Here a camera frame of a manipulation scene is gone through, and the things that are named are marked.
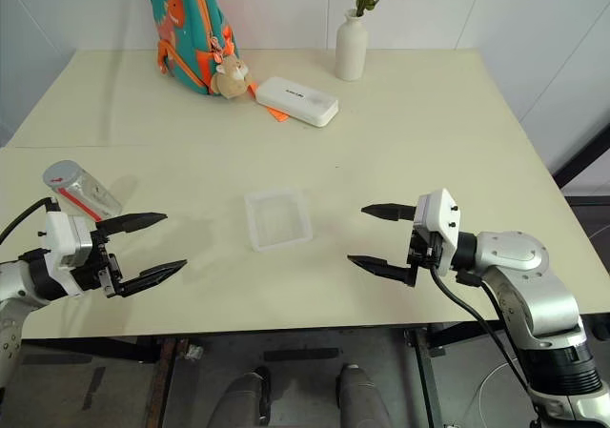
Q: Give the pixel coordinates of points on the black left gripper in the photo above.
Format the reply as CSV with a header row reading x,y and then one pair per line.
x,y
107,270

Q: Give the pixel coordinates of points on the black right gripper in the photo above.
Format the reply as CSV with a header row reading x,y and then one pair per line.
x,y
424,249

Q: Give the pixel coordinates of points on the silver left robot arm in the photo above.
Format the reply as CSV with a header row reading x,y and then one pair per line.
x,y
9,280

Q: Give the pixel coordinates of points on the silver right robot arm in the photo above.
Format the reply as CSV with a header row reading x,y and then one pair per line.
x,y
524,266

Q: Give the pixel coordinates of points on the grey plastic tube cap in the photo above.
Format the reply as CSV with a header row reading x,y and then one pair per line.
x,y
62,176

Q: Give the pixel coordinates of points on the translucent white square container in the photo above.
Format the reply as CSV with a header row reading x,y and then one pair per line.
x,y
278,218

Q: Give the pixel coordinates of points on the rusty metal bar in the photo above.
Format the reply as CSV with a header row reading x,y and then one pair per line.
x,y
164,380

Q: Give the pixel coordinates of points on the black tape strip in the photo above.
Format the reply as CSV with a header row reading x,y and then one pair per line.
x,y
94,387

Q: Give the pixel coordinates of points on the dark grey rounded foot shell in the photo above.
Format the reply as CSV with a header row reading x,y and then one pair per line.
x,y
359,399
243,399

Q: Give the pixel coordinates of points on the white rectangular box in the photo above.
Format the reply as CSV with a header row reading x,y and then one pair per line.
x,y
298,100

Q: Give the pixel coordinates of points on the white ceramic vase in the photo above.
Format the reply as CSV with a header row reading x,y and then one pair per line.
x,y
351,46

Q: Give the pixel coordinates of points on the teal orange dinosaur backpack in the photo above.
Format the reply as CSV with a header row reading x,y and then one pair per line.
x,y
190,18

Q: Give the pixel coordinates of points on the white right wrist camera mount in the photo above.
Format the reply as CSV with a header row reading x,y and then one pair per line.
x,y
441,213

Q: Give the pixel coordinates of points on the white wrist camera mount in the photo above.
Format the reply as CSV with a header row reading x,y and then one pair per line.
x,y
441,213
59,230

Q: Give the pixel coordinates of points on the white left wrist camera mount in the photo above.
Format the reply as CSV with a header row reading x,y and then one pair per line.
x,y
59,230

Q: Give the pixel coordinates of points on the black metal stand frame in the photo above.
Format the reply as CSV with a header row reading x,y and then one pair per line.
x,y
581,154

